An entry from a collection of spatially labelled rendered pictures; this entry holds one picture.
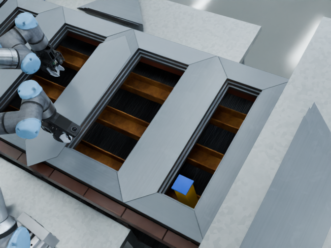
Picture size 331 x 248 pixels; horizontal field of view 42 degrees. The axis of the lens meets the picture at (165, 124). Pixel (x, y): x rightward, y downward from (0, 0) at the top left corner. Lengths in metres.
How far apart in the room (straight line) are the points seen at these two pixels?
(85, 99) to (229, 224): 0.89
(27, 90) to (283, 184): 0.88
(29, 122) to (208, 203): 0.66
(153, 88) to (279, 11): 1.48
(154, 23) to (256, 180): 1.14
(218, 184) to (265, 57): 1.57
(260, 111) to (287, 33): 1.49
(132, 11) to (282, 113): 1.10
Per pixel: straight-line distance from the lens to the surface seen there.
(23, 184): 2.01
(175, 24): 2.20
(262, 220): 1.28
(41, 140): 1.85
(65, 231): 1.84
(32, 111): 1.49
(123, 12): 2.28
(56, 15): 2.30
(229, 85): 1.81
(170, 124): 1.70
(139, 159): 1.65
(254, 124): 1.66
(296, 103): 1.49
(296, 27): 3.16
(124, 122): 1.98
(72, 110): 1.87
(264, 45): 3.05
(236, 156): 1.60
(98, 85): 1.90
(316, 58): 1.61
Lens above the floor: 2.28
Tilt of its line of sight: 56 degrees down
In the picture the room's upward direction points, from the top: 20 degrees counter-clockwise
